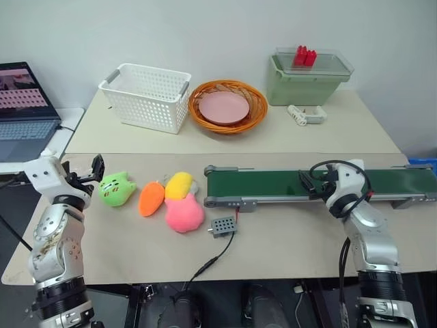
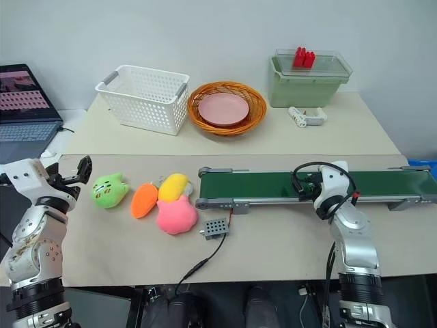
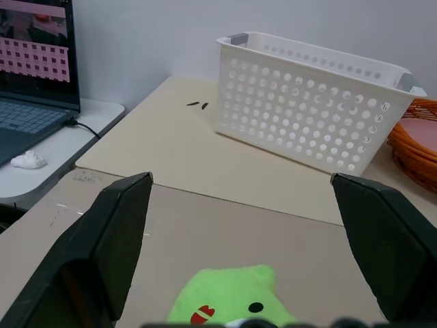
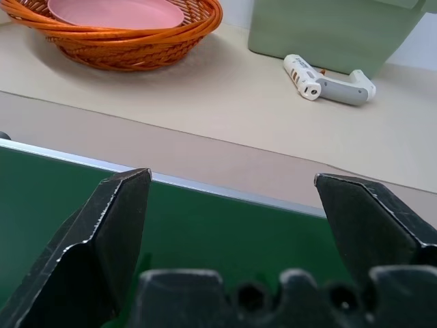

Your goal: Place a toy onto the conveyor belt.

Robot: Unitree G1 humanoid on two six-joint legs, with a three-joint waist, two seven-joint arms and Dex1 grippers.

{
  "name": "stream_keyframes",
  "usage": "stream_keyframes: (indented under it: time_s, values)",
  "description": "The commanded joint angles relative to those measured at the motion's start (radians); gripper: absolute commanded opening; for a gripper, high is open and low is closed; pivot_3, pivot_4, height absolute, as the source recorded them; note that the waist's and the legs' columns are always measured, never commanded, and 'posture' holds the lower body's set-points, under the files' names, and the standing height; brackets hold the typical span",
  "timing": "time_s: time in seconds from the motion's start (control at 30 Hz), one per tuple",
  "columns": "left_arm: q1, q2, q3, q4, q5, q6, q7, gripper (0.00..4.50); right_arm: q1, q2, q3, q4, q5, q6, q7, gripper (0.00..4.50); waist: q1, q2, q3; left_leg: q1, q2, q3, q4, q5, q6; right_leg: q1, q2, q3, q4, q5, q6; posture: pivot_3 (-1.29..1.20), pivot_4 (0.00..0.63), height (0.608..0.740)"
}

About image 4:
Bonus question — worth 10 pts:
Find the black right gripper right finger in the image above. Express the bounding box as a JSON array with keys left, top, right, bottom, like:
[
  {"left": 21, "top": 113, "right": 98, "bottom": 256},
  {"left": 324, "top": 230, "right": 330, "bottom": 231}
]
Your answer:
[{"left": 313, "top": 173, "right": 437, "bottom": 288}]

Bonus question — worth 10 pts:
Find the orange wicker basket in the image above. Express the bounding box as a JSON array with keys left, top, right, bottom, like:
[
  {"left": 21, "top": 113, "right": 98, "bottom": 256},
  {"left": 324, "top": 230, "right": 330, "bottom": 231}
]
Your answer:
[{"left": 0, "top": 0, "right": 224, "bottom": 72}]

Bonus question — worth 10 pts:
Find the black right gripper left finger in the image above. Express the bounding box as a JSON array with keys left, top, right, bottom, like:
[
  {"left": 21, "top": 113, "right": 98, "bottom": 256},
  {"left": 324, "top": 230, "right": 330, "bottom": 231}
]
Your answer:
[{"left": 0, "top": 167, "right": 152, "bottom": 328}]

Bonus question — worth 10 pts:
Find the light green plastic bin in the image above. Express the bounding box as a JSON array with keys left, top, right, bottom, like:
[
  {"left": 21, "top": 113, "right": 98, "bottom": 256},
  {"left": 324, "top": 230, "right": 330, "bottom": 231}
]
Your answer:
[{"left": 247, "top": 0, "right": 427, "bottom": 77}]

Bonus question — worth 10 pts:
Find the white handheld glue gun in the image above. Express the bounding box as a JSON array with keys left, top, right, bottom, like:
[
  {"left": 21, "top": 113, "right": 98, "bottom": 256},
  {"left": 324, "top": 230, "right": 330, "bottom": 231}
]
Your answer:
[{"left": 283, "top": 53, "right": 377, "bottom": 107}]

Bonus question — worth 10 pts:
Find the green board with metal edge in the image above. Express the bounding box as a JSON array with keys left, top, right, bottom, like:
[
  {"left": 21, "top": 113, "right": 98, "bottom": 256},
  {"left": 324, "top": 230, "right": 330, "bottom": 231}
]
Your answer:
[{"left": 0, "top": 131, "right": 346, "bottom": 328}]

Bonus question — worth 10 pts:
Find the pink plate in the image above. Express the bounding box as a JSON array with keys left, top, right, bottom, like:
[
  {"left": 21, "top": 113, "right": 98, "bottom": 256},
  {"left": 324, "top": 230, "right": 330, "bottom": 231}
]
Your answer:
[{"left": 46, "top": 0, "right": 186, "bottom": 29}]

